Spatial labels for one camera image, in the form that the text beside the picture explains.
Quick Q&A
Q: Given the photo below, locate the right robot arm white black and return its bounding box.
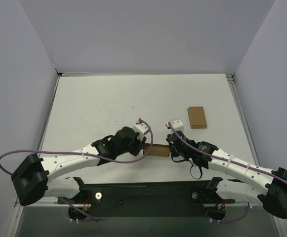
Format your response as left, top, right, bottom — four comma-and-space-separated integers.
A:
166, 131, 287, 219

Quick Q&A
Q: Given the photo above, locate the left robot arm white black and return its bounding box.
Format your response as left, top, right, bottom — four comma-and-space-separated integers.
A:
11, 123, 149, 206

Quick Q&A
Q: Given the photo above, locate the small folded cardboard box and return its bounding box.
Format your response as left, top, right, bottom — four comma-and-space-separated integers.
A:
187, 107, 207, 129

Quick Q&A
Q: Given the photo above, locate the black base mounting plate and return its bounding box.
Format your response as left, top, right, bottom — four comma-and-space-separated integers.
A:
57, 177, 236, 220

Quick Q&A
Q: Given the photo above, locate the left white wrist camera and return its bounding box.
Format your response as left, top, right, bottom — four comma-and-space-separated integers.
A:
132, 118, 150, 137

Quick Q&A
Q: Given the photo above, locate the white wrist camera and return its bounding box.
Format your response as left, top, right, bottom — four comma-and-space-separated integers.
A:
132, 118, 150, 137
165, 118, 184, 134

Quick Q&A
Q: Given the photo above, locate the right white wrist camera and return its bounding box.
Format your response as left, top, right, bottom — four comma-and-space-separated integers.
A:
165, 118, 184, 134

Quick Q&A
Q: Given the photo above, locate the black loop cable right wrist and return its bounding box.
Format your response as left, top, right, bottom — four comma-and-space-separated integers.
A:
189, 164, 204, 180

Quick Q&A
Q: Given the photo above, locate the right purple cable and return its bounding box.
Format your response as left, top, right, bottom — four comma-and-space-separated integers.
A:
167, 122, 287, 224

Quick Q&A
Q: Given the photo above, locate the purple cable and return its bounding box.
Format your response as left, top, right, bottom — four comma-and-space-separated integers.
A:
0, 119, 155, 222
167, 122, 287, 224

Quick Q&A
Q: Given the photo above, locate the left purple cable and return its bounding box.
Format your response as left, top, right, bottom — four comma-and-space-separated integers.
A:
0, 119, 155, 222

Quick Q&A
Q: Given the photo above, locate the aluminium frame rail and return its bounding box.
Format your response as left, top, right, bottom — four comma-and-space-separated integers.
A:
226, 74, 259, 164

